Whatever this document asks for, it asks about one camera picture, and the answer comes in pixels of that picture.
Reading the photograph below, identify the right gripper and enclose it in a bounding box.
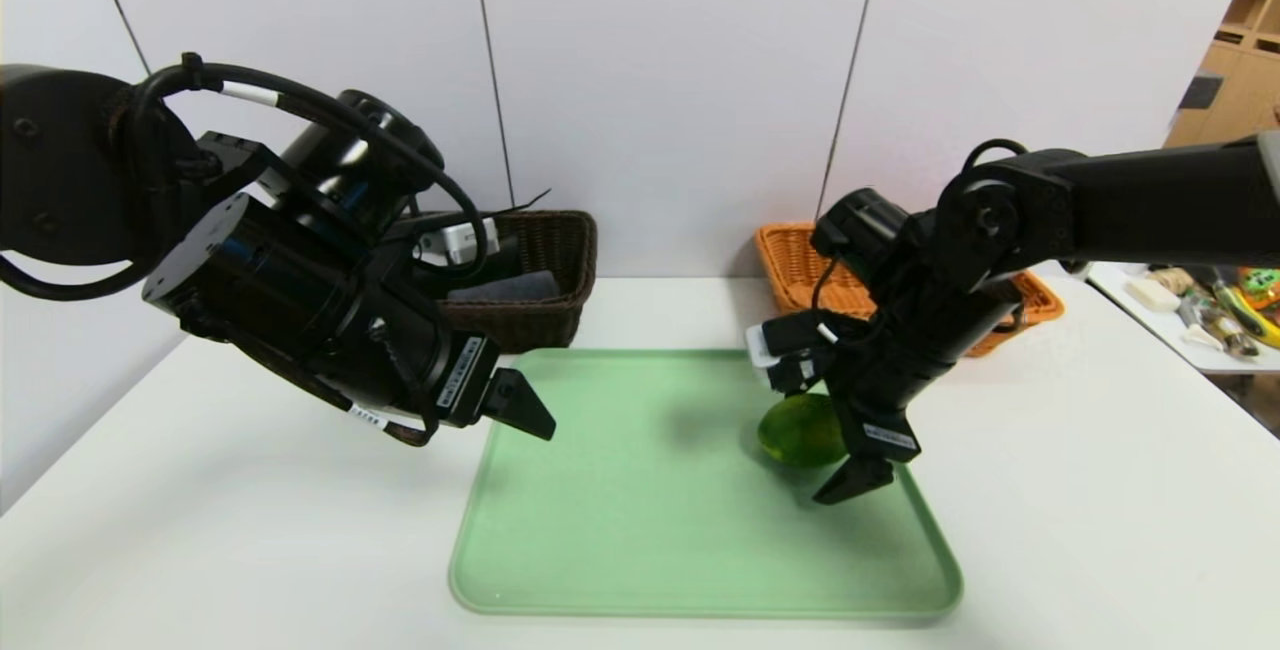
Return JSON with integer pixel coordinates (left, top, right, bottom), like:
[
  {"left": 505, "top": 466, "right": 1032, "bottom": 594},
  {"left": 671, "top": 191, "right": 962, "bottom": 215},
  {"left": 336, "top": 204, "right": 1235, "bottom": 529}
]
[{"left": 812, "top": 338, "right": 957, "bottom": 505}]

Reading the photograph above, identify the green citrus fruit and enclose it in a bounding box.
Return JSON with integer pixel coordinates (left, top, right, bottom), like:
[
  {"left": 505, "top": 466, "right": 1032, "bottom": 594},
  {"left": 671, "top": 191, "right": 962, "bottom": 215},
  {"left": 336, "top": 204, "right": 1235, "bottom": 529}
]
[{"left": 757, "top": 392, "right": 851, "bottom": 469}]

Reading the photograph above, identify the light green plastic tray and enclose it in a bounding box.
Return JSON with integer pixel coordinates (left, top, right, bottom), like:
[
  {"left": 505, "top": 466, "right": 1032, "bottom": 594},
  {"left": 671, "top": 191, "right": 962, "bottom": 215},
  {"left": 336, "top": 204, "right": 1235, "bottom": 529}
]
[{"left": 450, "top": 348, "right": 963, "bottom": 619}]

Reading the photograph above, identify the grey towel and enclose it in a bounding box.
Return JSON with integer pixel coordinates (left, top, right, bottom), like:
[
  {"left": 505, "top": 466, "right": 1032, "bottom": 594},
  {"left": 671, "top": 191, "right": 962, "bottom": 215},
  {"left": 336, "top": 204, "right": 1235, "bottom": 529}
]
[{"left": 468, "top": 270, "right": 561, "bottom": 305}]

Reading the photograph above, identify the orange wicker basket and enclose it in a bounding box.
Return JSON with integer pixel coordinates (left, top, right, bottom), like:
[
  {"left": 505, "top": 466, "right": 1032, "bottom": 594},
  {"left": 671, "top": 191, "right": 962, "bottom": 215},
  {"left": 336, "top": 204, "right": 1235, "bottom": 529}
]
[{"left": 754, "top": 222, "right": 1064, "bottom": 359}]

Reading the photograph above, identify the white side table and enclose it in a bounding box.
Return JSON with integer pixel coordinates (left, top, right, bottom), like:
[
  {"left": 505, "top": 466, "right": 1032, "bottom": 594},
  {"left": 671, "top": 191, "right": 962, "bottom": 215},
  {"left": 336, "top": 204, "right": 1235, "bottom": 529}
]
[{"left": 1085, "top": 260, "right": 1280, "bottom": 376}]

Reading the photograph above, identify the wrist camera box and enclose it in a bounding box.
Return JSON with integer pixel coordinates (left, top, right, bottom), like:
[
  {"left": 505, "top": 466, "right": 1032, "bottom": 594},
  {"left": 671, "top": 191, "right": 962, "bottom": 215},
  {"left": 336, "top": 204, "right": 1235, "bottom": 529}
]
[
  {"left": 745, "top": 313, "right": 836, "bottom": 394},
  {"left": 412, "top": 218, "right": 501, "bottom": 268}
]

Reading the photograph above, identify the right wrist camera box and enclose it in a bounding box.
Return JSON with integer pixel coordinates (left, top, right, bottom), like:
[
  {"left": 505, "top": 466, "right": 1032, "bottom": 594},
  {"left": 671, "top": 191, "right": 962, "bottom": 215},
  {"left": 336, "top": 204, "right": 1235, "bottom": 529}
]
[{"left": 745, "top": 313, "right": 836, "bottom": 394}]

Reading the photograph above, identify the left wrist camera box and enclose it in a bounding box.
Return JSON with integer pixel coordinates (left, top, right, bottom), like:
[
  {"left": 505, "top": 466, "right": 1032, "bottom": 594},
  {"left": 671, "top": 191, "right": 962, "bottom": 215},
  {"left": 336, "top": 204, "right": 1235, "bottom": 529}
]
[{"left": 412, "top": 218, "right": 501, "bottom": 268}]

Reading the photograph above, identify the clear wrapped snack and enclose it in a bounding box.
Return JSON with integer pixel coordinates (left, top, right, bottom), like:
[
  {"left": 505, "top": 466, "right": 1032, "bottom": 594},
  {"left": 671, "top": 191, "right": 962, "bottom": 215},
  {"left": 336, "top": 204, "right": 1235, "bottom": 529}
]
[{"left": 1178, "top": 290, "right": 1259, "bottom": 361}]

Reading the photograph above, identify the green snack packet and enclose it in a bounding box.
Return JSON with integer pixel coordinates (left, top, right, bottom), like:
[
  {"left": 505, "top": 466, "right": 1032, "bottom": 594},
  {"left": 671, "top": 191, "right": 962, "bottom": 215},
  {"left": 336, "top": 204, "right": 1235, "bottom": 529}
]
[{"left": 1238, "top": 267, "right": 1280, "bottom": 309}]

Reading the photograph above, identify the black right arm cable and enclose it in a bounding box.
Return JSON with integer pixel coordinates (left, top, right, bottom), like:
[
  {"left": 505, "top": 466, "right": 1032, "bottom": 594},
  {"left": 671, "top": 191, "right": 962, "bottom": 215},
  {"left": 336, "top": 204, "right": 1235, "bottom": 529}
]
[{"left": 812, "top": 138, "right": 1033, "bottom": 343}]

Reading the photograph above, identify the wooden cabinet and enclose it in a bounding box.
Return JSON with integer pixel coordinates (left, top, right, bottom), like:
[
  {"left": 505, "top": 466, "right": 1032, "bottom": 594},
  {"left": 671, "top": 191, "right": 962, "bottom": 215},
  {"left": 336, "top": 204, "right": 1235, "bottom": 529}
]
[{"left": 1165, "top": 0, "right": 1280, "bottom": 149}]

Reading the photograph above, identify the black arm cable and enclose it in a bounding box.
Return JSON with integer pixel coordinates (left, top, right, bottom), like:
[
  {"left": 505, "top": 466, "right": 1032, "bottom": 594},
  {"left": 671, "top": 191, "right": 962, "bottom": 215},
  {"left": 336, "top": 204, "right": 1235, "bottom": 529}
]
[
  {"left": 812, "top": 138, "right": 1033, "bottom": 343},
  {"left": 0, "top": 52, "right": 553, "bottom": 303}
]

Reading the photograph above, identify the dark brown wicker basket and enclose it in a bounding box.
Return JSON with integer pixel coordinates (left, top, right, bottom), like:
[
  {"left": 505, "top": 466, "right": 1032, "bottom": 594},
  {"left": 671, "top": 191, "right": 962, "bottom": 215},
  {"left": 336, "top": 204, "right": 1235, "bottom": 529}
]
[{"left": 432, "top": 210, "right": 599, "bottom": 354}]

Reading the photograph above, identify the yellow banana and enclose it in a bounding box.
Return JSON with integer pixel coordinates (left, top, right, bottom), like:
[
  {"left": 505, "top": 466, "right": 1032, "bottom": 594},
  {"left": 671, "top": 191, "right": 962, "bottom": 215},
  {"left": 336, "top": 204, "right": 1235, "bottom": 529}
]
[{"left": 1225, "top": 288, "right": 1280, "bottom": 351}]

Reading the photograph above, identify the white rectangular block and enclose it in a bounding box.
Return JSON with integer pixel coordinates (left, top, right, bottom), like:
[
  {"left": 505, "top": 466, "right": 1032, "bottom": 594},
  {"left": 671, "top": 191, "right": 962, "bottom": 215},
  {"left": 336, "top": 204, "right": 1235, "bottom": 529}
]
[{"left": 1125, "top": 278, "right": 1183, "bottom": 314}]

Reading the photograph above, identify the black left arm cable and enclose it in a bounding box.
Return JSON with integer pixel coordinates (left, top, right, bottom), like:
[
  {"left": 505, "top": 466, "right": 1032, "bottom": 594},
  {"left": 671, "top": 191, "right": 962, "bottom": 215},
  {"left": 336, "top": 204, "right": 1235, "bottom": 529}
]
[{"left": 0, "top": 52, "right": 553, "bottom": 303}]

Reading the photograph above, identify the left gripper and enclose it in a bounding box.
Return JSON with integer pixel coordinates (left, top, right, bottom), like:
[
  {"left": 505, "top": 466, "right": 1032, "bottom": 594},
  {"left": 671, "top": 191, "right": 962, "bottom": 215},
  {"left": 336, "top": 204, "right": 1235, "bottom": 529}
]
[{"left": 325, "top": 271, "right": 558, "bottom": 441}]

